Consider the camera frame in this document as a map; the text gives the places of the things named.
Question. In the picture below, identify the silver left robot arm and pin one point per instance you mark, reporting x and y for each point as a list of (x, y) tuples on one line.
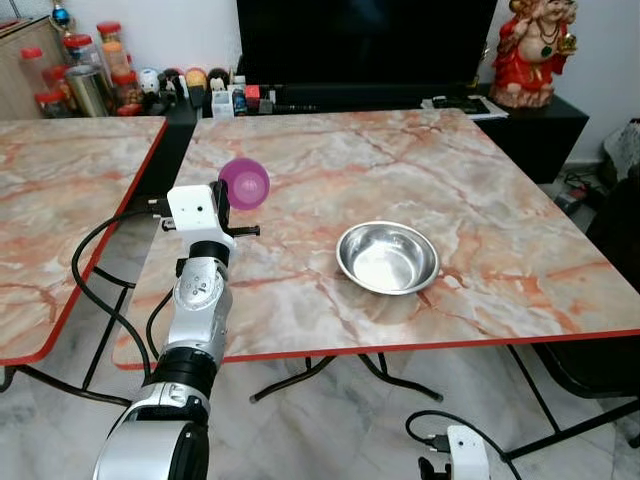
[(195, 300)]

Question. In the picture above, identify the yellow head figurine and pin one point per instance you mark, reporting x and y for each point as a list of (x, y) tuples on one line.
[(196, 80)]

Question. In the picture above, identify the white figurine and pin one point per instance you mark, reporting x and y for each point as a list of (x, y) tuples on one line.
[(148, 81)]

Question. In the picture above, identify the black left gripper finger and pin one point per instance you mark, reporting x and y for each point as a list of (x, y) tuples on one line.
[(223, 196)]

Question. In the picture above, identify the white lace chair cover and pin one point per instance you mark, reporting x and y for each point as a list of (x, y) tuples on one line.
[(622, 145)]

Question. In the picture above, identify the power strip with plugs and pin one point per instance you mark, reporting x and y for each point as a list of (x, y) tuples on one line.
[(580, 192)]

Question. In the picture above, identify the black chair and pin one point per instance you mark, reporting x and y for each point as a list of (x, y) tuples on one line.
[(610, 300)]

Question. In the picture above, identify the small white box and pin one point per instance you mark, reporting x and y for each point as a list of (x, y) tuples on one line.
[(222, 104)]

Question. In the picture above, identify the red gold deity statue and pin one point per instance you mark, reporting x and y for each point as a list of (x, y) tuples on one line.
[(533, 55)]

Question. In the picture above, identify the black figurine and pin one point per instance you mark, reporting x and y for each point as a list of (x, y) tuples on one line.
[(170, 88), (218, 78)]

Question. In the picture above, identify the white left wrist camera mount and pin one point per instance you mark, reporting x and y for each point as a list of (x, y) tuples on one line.
[(195, 212)]

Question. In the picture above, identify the purple plastic cup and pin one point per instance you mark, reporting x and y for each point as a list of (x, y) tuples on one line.
[(244, 183)]

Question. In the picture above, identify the black flat television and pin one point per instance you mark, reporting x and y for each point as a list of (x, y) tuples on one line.
[(365, 40)]

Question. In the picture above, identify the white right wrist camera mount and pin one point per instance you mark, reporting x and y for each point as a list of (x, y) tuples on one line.
[(468, 452)]

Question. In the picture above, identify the tall red lid jar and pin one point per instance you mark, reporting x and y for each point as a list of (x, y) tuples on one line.
[(109, 45)]

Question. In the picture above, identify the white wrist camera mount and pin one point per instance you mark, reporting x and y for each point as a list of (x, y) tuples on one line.
[(468, 452), (195, 212)]

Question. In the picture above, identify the light wooden cabinet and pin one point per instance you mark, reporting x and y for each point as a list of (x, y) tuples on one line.
[(15, 75)]

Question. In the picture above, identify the large stainless steel bowl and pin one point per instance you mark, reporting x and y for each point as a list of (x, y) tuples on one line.
[(388, 258)]

